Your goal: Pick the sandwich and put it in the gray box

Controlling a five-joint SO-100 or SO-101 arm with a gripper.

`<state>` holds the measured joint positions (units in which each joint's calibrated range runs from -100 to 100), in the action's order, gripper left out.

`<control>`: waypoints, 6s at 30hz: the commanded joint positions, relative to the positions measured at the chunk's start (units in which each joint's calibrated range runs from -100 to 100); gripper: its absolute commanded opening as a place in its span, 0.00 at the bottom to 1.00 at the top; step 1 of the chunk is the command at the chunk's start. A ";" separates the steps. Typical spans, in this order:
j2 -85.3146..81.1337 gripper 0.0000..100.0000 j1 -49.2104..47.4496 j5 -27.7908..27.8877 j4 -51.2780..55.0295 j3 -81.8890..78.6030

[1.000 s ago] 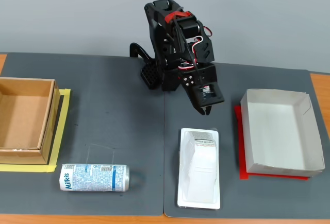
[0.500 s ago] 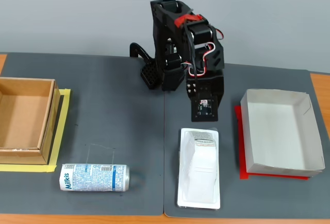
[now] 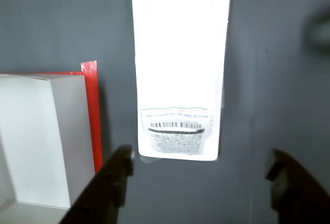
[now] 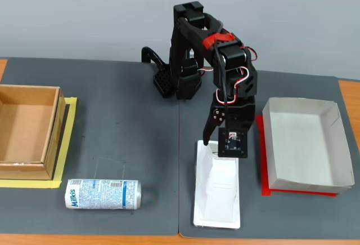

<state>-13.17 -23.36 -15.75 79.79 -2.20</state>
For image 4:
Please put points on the white blue Milkis can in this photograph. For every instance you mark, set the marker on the white blue Milkis can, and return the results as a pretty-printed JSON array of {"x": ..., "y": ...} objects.
[{"x": 104, "y": 194}]

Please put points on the brown cardboard box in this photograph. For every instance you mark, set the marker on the brown cardboard box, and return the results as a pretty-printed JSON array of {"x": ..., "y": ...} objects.
[{"x": 25, "y": 132}]

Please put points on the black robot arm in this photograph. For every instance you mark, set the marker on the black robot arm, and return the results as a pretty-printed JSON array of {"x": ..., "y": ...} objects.
[{"x": 185, "y": 48}]

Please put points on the red paper sheet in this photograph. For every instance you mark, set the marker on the red paper sheet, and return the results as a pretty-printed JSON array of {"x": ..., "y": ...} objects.
[{"x": 265, "y": 183}]

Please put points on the white sandwich pack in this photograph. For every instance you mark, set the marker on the white sandwich pack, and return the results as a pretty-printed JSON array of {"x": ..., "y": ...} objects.
[{"x": 219, "y": 194}]

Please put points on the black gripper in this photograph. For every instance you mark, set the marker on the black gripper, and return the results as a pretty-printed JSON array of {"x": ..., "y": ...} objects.
[{"x": 218, "y": 116}]

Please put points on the dark gray table mat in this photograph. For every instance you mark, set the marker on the dark gray table mat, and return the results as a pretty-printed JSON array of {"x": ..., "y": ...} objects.
[
  {"x": 118, "y": 132},
  {"x": 253, "y": 217}
]

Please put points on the black table clamp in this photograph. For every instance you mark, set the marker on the black table clamp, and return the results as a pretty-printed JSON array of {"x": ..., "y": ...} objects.
[{"x": 150, "y": 53}]

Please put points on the gray paper box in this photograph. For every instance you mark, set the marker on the gray paper box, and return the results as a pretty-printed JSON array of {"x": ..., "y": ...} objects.
[{"x": 303, "y": 143}]

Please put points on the yellow tape frame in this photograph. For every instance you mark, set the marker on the yellow tape frame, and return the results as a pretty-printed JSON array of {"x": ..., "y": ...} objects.
[{"x": 66, "y": 143}]

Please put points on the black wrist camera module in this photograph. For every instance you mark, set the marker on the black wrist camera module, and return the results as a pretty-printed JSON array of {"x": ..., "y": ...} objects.
[{"x": 233, "y": 143}]

